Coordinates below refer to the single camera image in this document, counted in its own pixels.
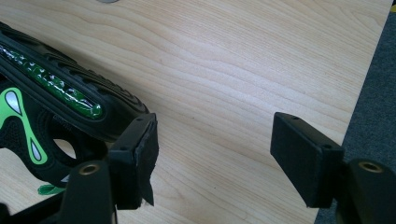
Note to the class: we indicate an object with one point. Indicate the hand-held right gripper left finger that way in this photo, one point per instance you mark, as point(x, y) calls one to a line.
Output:
point(134, 161)

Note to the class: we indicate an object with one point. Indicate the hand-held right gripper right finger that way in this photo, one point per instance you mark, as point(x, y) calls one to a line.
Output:
point(303, 161)

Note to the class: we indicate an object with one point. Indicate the black green sneaker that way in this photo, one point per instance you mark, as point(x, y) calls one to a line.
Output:
point(62, 102)

